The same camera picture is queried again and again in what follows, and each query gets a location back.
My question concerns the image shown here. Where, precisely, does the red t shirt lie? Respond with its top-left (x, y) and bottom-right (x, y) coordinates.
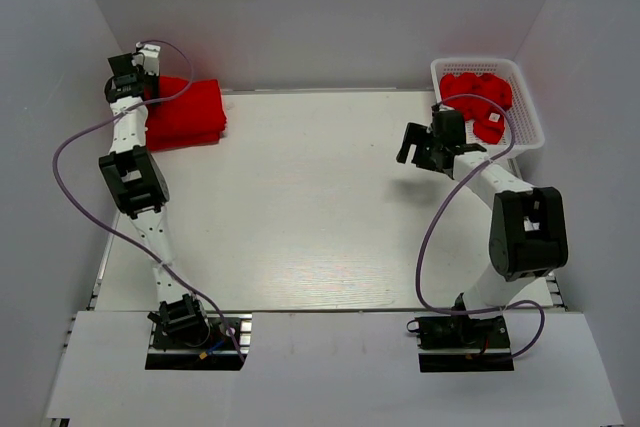
top-left (146, 130), bottom-right (222, 152)
top-left (146, 79), bottom-right (227, 135)

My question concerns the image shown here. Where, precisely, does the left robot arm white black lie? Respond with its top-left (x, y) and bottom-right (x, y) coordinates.
top-left (99, 42), bottom-right (212, 347)

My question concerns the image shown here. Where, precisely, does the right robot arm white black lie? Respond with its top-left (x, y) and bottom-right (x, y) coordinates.
top-left (396, 102), bottom-right (569, 346)

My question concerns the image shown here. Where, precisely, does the red shirts pile in basket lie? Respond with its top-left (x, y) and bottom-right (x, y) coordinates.
top-left (439, 72), bottom-right (513, 145)

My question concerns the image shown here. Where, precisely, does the white plastic basket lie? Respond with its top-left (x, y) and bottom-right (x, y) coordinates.
top-left (431, 57), bottom-right (544, 158)

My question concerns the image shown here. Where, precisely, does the white front cover board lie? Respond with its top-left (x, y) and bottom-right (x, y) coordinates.
top-left (48, 312), bottom-right (622, 426)

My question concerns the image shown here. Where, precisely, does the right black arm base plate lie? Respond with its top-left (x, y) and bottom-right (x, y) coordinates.
top-left (406, 316), bottom-right (514, 373)

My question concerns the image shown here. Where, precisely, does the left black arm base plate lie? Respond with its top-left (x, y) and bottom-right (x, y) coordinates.
top-left (145, 315), bottom-right (252, 372)

